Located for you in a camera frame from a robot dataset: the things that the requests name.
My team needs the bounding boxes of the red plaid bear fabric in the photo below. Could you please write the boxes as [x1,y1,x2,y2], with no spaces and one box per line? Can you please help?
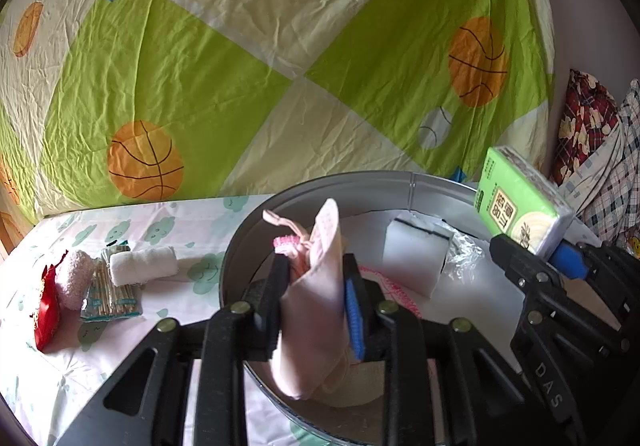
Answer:
[551,69,618,186]

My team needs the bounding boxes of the clear plastic bag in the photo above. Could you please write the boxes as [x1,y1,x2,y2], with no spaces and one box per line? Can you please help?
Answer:
[440,222,486,285]

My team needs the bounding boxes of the red fabric pouch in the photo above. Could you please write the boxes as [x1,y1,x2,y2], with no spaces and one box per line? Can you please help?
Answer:
[34,251,67,352]

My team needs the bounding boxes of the green tissue pack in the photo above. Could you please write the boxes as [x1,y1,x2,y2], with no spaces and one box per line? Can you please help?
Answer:
[474,145,575,259]

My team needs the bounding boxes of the white cloth pink stitching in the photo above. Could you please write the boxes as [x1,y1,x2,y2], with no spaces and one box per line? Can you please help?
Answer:
[359,266,422,319]

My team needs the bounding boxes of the pack of toothpicks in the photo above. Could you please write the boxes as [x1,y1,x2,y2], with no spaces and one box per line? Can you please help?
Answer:
[80,243,142,322]

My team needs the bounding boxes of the pink fluffy towel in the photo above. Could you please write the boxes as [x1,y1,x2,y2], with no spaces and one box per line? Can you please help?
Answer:
[55,250,96,311]

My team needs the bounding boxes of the round metal cookie tin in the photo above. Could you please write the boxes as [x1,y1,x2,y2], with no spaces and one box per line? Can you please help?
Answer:
[218,170,566,446]

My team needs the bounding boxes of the pale pink cloth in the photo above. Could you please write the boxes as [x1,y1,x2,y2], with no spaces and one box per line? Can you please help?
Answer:
[262,198,384,408]

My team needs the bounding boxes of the blue white plaid fabric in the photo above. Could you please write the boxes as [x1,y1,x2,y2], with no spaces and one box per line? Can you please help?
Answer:
[560,79,639,257]

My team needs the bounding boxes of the green cream basketball sheet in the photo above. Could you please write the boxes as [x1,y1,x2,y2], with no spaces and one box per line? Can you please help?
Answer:
[1,0,554,226]

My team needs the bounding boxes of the white rolled gauze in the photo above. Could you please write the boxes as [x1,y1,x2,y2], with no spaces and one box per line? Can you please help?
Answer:
[108,247,178,287]

